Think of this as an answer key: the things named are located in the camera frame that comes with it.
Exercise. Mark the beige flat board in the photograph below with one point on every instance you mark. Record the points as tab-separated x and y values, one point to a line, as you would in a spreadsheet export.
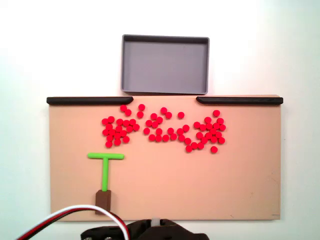
175	180

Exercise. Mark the red round pellet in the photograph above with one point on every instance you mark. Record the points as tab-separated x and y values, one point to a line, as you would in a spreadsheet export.
181	115
159	131
220	121
199	135
200	145
216	125
119	122
132	121
118	128
155	124
221	140
112	132
152	137
207	120
218	134
202	127
128	112
136	127
180	131
168	115
117	137
146	131
189	149
158	138
109	137
165	137
126	122
153	116
129	129
159	120
173	136
170	130
187	141
213	139
117	133
181	137
197	124
123	133
126	139
209	126
109	127
141	107
163	110
207	135
222	127
213	149
123	108
105	122
148	122
140	114
194	145
111	119
185	128
213	131
105	132
117	142
204	140
216	113
108	144

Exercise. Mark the grey rectangular tray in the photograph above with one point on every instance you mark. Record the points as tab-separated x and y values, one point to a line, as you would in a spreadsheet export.
165	65

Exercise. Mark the black edge rail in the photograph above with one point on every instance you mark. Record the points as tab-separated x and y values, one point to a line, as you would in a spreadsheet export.
87	100
240	100

